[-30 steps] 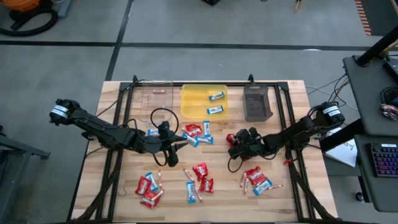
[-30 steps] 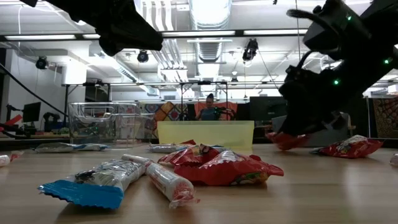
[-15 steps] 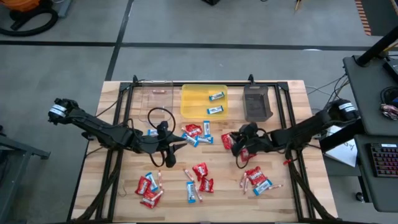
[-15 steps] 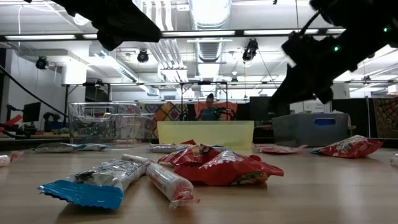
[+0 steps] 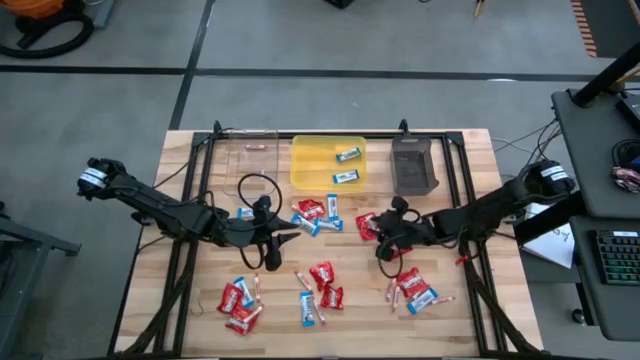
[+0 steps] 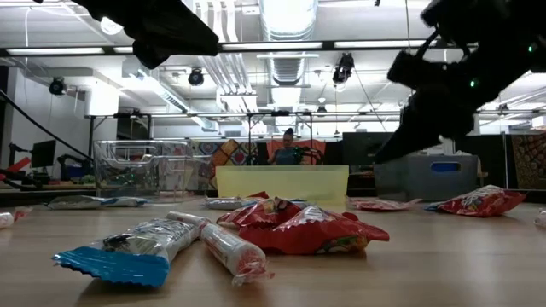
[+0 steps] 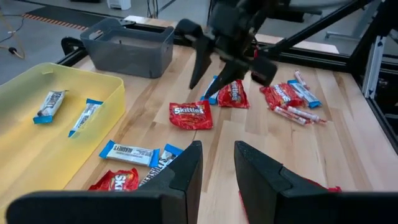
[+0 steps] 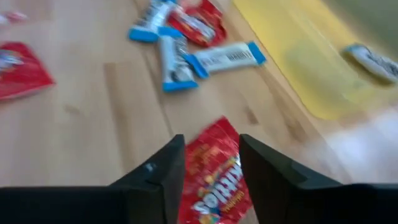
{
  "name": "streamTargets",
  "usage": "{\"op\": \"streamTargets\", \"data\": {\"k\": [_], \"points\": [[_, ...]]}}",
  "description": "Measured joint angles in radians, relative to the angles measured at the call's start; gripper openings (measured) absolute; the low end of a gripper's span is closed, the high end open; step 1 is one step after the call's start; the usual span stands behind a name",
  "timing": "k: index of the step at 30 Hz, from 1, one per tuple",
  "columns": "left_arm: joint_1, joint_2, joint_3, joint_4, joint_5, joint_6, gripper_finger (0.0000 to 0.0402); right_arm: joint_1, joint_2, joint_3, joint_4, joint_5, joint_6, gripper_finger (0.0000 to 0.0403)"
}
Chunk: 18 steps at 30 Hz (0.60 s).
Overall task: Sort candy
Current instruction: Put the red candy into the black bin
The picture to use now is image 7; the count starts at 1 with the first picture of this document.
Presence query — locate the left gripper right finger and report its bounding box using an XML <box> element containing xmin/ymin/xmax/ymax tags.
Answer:
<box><xmin>234</xmin><ymin>141</ymin><xmax>398</xmax><ymax>224</ymax></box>

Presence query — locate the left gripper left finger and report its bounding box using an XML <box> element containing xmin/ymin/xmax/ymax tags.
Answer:
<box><xmin>6</xmin><ymin>140</ymin><xmax>203</xmax><ymax>224</ymax></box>

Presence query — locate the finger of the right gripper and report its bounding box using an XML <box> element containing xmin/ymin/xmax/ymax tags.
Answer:
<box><xmin>188</xmin><ymin>36</ymin><xmax>215</xmax><ymax>90</ymax></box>
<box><xmin>203</xmin><ymin>60</ymin><xmax>249</xmax><ymax>99</ymax></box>

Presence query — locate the white blue Hershey's bar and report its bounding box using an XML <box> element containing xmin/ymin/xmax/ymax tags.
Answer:
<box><xmin>200</xmin><ymin>74</ymin><xmax>220</xmax><ymax>106</ymax></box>
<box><xmin>98</xmin><ymin>139</ymin><xmax>161</xmax><ymax>169</ymax></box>
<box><xmin>287</xmin><ymin>79</ymin><xmax>323</xmax><ymax>110</ymax></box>
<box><xmin>67</xmin><ymin>98</ymin><xmax>104</xmax><ymax>138</ymax></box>
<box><xmin>32</xmin><ymin>89</ymin><xmax>68</xmax><ymax>125</ymax></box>
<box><xmin>138</xmin><ymin>142</ymin><xmax>185</xmax><ymax>187</ymax></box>

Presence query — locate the Smarties candy roll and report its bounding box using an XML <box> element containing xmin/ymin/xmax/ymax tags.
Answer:
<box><xmin>294</xmin><ymin>70</ymin><xmax>310</xmax><ymax>91</ymax></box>
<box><xmin>273</xmin><ymin>105</ymin><xmax>312</xmax><ymax>127</ymax></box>
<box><xmin>285</xmin><ymin>105</ymin><xmax>327</xmax><ymax>124</ymax></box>

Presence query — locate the grey plastic bin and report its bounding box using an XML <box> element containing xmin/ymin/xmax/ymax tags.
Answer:
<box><xmin>80</xmin><ymin>17</ymin><xmax>175</xmax><ymax>79</ymax></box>

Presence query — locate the yellow plastic bin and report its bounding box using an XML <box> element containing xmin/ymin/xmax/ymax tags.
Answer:
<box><xmin>0</xmin><ymin>62</ymin><xmax>126</xmax><ymax>215</ymax></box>

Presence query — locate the white box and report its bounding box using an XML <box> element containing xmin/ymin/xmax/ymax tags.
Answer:
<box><xmin>107</xmin><ymin>0</ymin><xmax>132</xmax><ymax>11</ymax></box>

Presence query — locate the black hazard-edged floor mat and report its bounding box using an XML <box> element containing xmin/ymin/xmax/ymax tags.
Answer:
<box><xmin>23</xmin><ymin>5</ymin><xmax>108</xmax><ymax>32</ymax></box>

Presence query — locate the white aluminium extrusion post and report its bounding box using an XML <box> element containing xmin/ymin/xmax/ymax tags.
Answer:
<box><xmin>362</xmin><ymin>35</ymin><xmax>388</xmax><ymax>100</ymax></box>

